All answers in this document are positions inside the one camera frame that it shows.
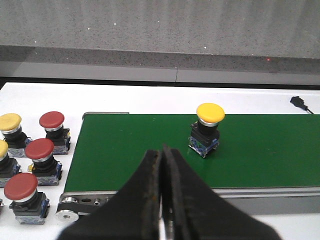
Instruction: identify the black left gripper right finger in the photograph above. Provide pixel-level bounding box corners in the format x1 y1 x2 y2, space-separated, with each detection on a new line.
162 145 281 240

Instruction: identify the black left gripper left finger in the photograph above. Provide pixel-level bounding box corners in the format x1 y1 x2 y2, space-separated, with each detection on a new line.
58 150 160 240

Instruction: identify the yellow mushroom push button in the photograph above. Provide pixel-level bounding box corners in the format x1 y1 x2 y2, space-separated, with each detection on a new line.
188 102 225 158
0 113 33 158
0 140 21 188

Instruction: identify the red mushroom push button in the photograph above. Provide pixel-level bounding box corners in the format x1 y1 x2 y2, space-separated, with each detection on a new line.
39 111 71 155
4 173 50 225
24 138 63 186

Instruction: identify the conveyor end roller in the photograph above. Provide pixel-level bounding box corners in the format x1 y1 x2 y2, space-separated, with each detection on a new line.
55 196 93 223

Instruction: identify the green conveyor belt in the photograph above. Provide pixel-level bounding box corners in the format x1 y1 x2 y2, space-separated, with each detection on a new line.
64 113 320 192

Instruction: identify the grey stone countertop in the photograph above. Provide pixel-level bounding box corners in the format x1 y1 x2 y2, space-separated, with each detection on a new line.
0 0 320 89

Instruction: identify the aluminium conveyor frame rail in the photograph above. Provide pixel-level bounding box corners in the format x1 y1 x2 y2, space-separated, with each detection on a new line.
59 186 320 215

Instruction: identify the black cable connector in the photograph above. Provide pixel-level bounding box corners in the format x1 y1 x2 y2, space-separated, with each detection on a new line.
290 96 314 115

